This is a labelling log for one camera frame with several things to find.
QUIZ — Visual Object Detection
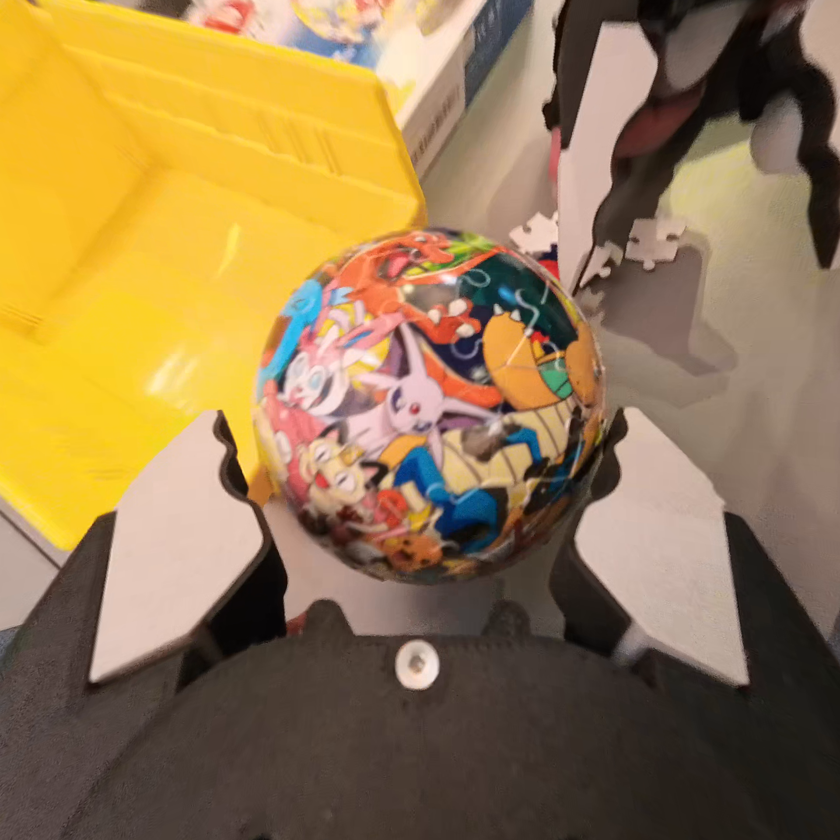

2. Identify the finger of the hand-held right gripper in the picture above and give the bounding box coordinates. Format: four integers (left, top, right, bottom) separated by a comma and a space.
555, 21, 665, 294
750, 84, 840, 271

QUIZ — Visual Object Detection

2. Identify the yellow plastic bin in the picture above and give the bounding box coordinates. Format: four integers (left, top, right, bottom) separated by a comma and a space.
0, 0, 427, 551

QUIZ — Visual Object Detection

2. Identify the person's right hand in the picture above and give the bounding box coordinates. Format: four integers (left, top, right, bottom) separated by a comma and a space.
617, 91, 698, 160

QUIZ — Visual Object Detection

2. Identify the white-backed jigsaw puzzle piece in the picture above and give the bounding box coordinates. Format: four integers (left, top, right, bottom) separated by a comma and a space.
511, 213, 559, 254
625, 220, 687, 270

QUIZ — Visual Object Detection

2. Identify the colourful cartoon puzzle ball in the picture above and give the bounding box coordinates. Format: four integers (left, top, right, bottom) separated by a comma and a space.
252, 226, 605, 585

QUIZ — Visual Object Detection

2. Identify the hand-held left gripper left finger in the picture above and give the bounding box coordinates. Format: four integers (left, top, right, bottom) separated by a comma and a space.
87, 410, 290, 685

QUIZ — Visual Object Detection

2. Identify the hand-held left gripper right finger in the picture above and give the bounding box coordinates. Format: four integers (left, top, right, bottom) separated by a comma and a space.
549, 406, 750, 686

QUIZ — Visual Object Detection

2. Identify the blue puzzle box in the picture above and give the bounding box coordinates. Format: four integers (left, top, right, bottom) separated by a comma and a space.
184, 0, 536, 178

